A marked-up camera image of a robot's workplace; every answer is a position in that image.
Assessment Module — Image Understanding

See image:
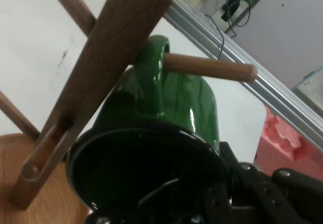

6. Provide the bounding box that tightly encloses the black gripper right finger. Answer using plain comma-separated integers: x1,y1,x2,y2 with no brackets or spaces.
219,142,323,224

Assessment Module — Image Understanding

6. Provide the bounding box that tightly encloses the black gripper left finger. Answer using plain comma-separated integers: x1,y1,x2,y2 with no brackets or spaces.
137,178,234,224

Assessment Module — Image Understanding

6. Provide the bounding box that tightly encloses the green enamel mug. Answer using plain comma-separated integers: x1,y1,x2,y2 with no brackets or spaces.
66,34,234,209

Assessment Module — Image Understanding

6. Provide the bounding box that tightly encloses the pink foam packing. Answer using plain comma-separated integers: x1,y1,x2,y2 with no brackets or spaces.
253,111,323,182

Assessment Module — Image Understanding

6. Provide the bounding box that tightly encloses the white teal-edged board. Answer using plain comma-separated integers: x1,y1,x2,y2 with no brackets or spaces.
292,66,323,101

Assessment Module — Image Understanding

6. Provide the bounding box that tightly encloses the wooden mug tree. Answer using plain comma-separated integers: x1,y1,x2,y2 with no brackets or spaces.
0,0,258,224

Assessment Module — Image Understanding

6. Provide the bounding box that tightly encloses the aluminium profile rail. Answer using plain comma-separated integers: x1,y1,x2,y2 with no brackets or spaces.
164,0,323,164

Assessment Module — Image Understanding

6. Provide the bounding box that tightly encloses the black hanging cable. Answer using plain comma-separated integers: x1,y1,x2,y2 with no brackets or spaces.
204,0,253,58

